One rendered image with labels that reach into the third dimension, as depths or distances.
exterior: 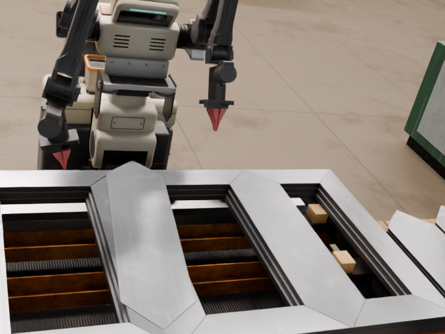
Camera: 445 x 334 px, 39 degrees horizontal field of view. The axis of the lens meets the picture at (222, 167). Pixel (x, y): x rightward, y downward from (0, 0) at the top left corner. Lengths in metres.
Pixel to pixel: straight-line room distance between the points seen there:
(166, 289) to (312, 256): 0.46
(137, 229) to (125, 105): 0.71
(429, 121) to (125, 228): 3.32
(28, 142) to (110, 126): 1.59
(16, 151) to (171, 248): 2.21
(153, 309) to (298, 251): 0.50
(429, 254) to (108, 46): 1.24
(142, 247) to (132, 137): 0.74
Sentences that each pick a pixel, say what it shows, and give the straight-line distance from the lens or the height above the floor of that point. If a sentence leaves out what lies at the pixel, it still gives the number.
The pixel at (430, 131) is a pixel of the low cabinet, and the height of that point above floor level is 0.24.
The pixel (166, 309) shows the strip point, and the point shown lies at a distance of 1.49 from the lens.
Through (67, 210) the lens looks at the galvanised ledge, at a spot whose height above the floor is 0.68.
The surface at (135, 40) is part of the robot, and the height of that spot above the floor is 1.16.
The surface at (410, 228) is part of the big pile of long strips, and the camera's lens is 2.12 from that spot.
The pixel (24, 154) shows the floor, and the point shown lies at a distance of 3.73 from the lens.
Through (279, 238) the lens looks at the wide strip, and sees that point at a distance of 1.81.
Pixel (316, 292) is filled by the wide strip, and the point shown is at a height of 0.87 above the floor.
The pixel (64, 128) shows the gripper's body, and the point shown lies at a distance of 1.70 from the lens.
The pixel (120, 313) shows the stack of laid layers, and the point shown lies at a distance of 1.50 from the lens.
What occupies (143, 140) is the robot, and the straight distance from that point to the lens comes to 2.32.
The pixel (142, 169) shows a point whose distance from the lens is 1.98.
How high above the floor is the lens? 1.87
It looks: 29 degrees down
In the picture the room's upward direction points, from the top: 13 degrees clockwise
